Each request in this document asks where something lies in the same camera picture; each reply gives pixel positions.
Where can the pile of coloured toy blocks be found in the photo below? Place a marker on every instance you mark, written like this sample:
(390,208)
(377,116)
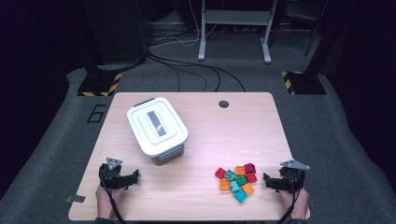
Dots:
(240,180)

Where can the white desk frame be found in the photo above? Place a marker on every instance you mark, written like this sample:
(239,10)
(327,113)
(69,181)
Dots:
(236,17)

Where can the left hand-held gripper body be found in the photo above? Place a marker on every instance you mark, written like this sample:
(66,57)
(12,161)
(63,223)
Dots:
(112,179)

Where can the white plastic box lid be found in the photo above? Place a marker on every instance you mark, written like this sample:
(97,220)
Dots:
(168,140)

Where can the large cyan toy brick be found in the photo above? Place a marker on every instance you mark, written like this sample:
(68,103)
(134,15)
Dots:
(240,196)

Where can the person's left hand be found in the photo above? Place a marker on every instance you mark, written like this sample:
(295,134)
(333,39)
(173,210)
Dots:
(104,199)

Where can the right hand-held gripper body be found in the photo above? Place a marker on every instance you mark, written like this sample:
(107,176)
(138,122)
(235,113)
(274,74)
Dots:
(292,180)

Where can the dark metal frame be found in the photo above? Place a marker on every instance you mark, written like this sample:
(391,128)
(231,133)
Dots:
(299,14)

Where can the orange toy brick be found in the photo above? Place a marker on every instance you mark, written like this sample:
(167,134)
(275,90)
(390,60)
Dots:
(240,170)

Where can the person's right hand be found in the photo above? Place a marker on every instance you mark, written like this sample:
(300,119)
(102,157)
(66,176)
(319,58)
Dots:
(299,202)

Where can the black stand with striped base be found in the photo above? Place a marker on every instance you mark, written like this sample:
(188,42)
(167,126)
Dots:
(98,84)
(306,84)

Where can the round dark table grommet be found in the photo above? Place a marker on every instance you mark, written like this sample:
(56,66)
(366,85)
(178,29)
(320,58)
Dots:
(223,104)

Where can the clear brown storage box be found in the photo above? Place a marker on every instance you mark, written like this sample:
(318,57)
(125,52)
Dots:
(165,158)

